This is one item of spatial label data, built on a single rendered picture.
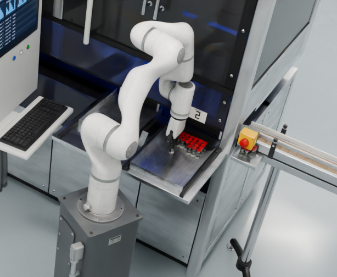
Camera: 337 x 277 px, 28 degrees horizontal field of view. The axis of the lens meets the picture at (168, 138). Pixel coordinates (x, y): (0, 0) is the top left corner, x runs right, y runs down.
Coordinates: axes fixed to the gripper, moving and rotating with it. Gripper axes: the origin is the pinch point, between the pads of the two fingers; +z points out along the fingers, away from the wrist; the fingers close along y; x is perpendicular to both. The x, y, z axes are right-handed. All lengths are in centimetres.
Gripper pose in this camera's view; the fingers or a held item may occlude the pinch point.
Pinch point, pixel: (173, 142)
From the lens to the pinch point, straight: 309.8
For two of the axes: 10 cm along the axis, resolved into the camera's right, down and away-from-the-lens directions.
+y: -4.7, 4.8, -7.5
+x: 8.7, 4.0, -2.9
